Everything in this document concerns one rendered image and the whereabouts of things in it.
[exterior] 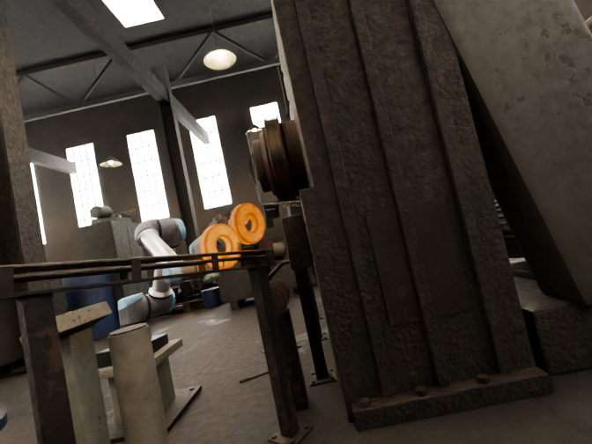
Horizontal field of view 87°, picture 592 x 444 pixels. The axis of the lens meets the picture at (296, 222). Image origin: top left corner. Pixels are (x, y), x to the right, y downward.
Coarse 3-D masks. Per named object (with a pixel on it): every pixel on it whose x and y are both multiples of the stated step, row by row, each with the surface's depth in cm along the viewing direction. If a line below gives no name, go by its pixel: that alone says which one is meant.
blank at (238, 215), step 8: (240, 208) 114; (248, 208) 117; (256, 208) 121; (232, 216) 113; (240, 216) 114; (256, 216) 120; (232, 224) 112; (240, 224) 113; (256, 224) 120; (264, 224) 123; (240, 232) 112; (248, 232) 115; (256, 232) 119; (240, 240) 114; (248, 240) 115; (256, 240) 118
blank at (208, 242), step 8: (224, 224) 108; (208, 232) 102; (216, 232) 104; (224, 232) 107; (232, 232) 110; (200, 240) 102; (208, 240) 101; (216, 240) 104; (224, 240) 110; (232, 240) 109; (200, 248) 101; (208, 248) 101; (216, 248) 103; (232, 248) 108; (240, 248) 111; (208, 256) 100; (224, 256) 105; (232, 256) 108; (208, 264) 103; (224, 264) 104; (232, 264) 107
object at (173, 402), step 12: (168, 360) 164; (168, 372) 162; (168, 384) 160; (168, 396) 157; (180, 396) 163; (192, 396) 161; (168, 408) 153; (180, 408) 150; (108, 420) 153; (120, 420) 145; (168, 420) 140; (120, 432) 139; (168, 432) 134
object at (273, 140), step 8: (264, 120) 156; (272, 120) 157; (264, 128) 150; (272, 128) 150; (272, 136) 148; (272, 144) 147; (280, 144) 146; (272, 152) 146; (280, 152) 146; (272, 160) 145; (280, 160) 146; (272, 168) 146; (280, 168) 147; (280, 176) 149; (280, 184) 151; (288, 184) 151; (280, 192) 153; (288, 192) 155; (288, 200) 161
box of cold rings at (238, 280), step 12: (276, 264) 400; (288, 264) 401; (228, 276) 398; (240, 276) 398; (276, 276) 400; (288, 276) 400; (228, 288) 397; (240, 288) 397; (288, 288) 399; (228, 300) 396; (240, 300) 424
